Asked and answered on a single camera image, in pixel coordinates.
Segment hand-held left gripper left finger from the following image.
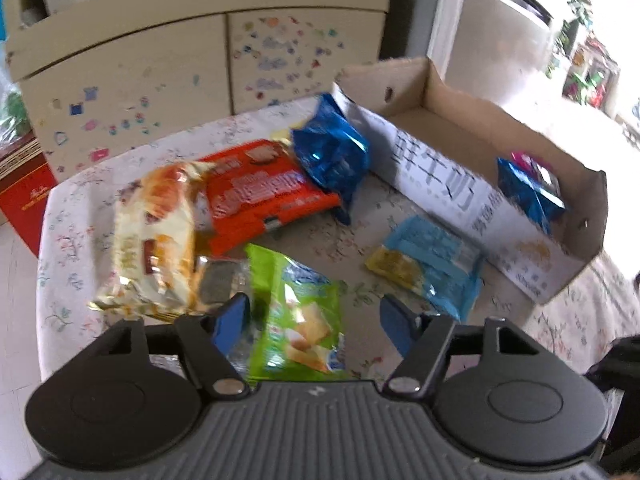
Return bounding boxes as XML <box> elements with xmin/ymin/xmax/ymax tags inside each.
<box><xmin>95</xmin><ymin>292</ymin><xmax>252</xmax><ymax>400</ymax></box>

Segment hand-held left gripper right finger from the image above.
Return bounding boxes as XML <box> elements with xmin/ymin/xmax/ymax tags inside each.
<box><xmin>378</xmin><ymin>296</ymin><xmax>545</xmax><ymax>398</ymax></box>

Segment green snack packet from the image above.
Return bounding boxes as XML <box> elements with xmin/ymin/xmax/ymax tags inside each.
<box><xmin>243</xmin><ymin>243</ymin><xmax>351</xmax><ymax>382</ymax></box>

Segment cream croissant bread packet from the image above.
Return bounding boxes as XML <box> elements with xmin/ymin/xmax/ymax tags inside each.
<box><xmin>89</xmin><ymin>160</ymin><xmax>213</xmax><ymax>323</ymax></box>

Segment orange red snack packet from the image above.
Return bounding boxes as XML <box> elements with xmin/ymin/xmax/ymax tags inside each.
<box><xmin>197</xmin><ymin>137</ymin><xmax>343</xmax><ymax>257</ymax></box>

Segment large blue foil snack packet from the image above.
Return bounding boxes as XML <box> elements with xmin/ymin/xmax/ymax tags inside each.
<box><xmin>291</xmin><ymin>92</ymin><xmax>372</xmax><ymax>226</ymax></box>

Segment clear packet with dark contents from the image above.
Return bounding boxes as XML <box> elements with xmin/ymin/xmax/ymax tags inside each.
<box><xmin>192</xmin><ymin>255</ymin><xmax>251</xmax><ymax>312</ymax></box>

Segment small yellow waffle packet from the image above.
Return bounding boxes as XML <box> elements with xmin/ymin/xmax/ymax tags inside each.
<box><xmin>364</xmin><ymin>245</ymin><xmax>427</xmax><ymax>292</ymax></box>

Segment light blue snack packet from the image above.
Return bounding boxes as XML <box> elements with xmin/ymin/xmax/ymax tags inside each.
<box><xmin>382</xmin><ymin>215</ymin><xmax>487</xmax><ymax>324</ymax></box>

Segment floral tablecloth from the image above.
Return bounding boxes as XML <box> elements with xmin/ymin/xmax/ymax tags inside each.
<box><xmin>37</xmin><ymin>95</ymin><xmax>640</xmax><ymax>396</ymax></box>

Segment small blue foil snack packet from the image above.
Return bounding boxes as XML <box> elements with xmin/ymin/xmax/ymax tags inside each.
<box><xmin>495</xmin><ymin>157</ymin><xmax>569</xmax><ymax>237</ymax></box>

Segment pink purple snack packet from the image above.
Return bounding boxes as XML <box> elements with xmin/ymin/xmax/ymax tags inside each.
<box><xmin>509</xmin><ymin>150</ymin><xmax>562</xmax><ymax>187</ymax></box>

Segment dark object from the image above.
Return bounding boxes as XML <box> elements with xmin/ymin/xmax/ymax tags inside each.
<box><xmin>584</xmin><ymin>334</ymin><xmax>640</xmax><ymax>480</ymax></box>

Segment red cardboard box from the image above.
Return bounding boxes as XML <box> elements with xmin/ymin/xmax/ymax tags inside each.
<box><xmin>0</xmin><ymin>135</ymin><xmax>59</xmax><ymax>257</ymax></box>

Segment cream cabinet with stickers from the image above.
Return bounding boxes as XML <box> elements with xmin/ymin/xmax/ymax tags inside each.
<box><xmin>5</xmin><ymin>0</ymin><xmax>393</xmax><ymax>184</ymax></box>

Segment green plastic bag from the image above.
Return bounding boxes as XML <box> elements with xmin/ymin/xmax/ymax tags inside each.
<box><xmin>0</xmin><ymin>79</ymin><xmax>32</xmax><ymax>147</ymax></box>

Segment white refrigerator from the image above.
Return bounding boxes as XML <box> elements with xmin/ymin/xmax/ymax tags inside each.
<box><xmin>429</xmin><ymin>0</ymin><xmax>567</xmax><ymax>111</ymax></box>

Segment green artificial plant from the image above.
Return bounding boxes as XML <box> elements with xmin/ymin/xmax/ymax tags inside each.
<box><xmin>546</xmin><ymin>0</ymin><xmax>622</xmax><ymax>107</ymax></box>

